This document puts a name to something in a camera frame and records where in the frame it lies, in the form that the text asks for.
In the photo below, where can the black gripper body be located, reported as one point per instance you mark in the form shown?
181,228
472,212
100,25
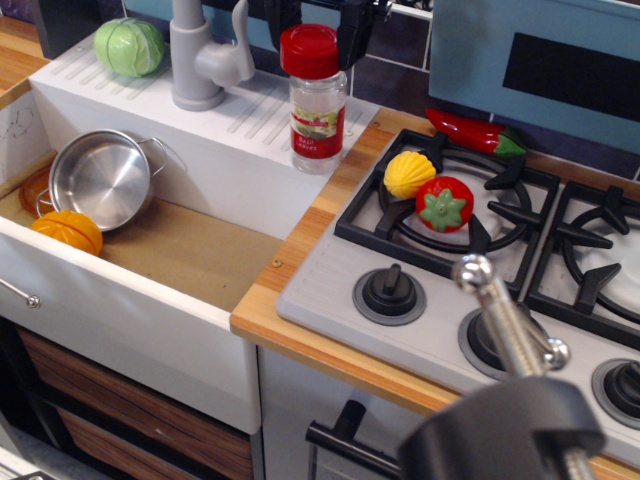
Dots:
350,4

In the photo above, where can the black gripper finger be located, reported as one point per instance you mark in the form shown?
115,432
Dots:
353,34
280,16

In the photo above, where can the red plastic cap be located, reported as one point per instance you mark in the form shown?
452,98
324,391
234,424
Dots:
309,51

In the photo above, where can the grey toy faucet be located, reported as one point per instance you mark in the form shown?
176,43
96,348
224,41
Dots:
202,68

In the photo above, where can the clear spice jar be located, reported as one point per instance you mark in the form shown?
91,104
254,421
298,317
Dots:
317,120

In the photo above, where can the green toy cabbage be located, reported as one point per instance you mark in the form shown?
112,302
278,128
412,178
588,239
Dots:
129,47

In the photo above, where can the yellow toy corn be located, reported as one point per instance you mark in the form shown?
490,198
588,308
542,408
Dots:
406,173

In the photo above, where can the red toy chili pepper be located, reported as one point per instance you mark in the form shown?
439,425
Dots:
482,136

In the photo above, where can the black left burner grate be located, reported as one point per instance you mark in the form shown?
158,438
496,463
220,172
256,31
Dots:
511,205

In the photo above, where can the black burner grate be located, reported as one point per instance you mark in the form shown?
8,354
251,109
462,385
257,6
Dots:
511,205
588,272

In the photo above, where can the red toy tomato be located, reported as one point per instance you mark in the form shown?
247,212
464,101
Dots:
444,204

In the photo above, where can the stainless steel pot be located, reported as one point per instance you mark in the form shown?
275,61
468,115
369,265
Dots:
106,175

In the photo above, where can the black left stove knob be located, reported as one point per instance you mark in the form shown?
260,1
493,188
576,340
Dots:
389,297

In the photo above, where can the black stove knob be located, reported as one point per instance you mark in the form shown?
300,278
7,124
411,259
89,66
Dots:
615,385
478,347
389,297

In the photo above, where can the orange toy pumpkin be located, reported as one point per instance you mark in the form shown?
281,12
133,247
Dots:
72,228

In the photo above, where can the black middle stove knob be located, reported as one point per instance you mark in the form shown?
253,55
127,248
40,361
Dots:
478,347

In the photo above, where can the black right burner grate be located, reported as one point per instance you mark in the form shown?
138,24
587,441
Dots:
588,272

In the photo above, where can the black right stove knob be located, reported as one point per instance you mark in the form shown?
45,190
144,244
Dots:
615,385

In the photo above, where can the metal towel rail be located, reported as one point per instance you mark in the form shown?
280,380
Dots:
32,301

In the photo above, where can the black oven door handle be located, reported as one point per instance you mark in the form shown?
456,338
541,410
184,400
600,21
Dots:
340,440

